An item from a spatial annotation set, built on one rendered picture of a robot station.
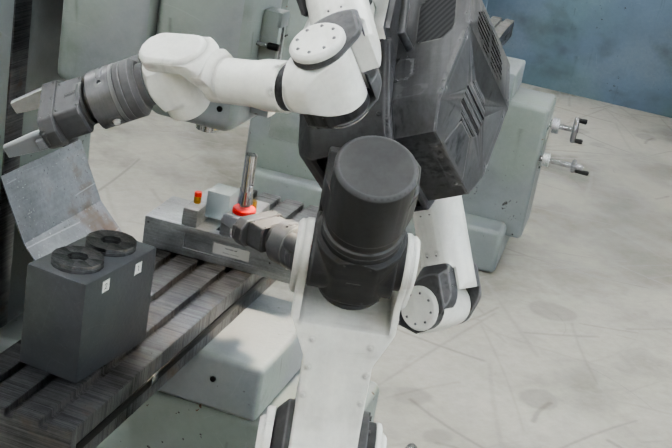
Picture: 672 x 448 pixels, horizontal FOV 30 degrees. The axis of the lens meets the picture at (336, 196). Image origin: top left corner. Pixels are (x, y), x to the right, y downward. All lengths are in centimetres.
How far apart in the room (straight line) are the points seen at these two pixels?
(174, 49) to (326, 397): 56
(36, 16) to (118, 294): 67
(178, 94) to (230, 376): 84
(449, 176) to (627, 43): 706
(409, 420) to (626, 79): 510
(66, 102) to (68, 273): 39
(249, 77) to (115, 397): 70
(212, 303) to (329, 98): 93
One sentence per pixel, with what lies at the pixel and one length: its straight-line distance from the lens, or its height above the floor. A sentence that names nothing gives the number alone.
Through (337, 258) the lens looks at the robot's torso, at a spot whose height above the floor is 138.
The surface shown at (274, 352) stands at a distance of 255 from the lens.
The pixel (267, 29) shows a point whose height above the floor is 151.
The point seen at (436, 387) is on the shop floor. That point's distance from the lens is 446.
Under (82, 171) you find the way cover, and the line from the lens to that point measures 286.
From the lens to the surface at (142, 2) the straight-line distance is 242.
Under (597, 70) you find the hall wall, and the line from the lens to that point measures 896.
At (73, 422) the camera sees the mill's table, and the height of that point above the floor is 97.
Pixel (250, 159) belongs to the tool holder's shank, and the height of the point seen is 127.
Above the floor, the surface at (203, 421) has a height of 73.
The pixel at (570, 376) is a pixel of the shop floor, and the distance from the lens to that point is 477.
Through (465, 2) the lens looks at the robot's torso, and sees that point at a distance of 194.
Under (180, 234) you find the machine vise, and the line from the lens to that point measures 271.
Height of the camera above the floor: 205
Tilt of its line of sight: 20 degrees down
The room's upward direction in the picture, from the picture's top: 10 degrees clockwise
